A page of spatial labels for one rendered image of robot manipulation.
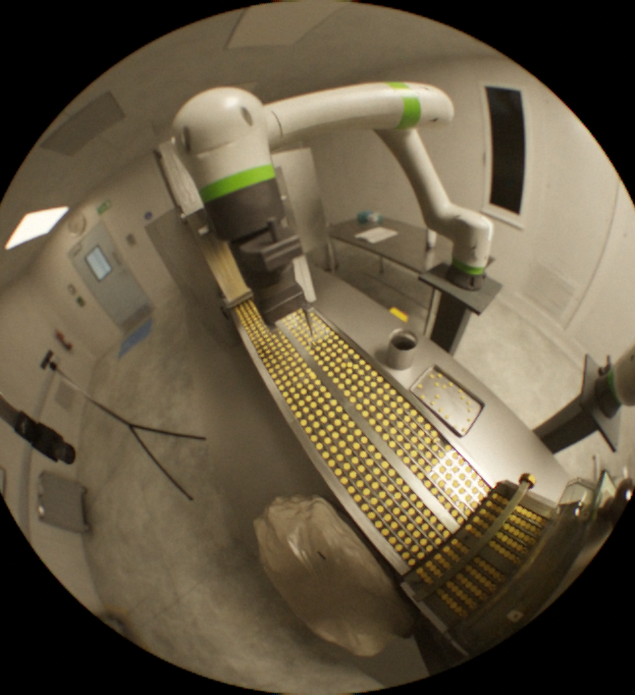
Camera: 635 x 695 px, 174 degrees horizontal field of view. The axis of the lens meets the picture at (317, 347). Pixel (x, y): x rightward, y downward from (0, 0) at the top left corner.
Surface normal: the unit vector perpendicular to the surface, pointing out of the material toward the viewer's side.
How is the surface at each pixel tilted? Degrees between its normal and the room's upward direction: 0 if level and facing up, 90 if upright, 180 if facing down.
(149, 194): 90
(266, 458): 0
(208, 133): 104
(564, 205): 90
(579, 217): 90
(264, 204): 90
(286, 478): 0
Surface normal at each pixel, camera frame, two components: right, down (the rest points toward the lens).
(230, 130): 0.54, 0.73
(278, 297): 0.51, 0.54
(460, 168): -0.83, 0.51
